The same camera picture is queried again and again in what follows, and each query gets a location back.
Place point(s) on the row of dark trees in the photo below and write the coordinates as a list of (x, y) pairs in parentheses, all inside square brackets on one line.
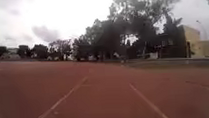
[(111, 38)]

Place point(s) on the red running track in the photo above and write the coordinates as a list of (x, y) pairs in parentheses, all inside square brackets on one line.
[(104, 98)]

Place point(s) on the beige building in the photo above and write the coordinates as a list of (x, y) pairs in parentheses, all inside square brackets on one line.
[(192, 42)]

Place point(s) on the yellow low building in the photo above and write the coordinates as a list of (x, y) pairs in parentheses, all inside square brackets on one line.
[(208, 48)]

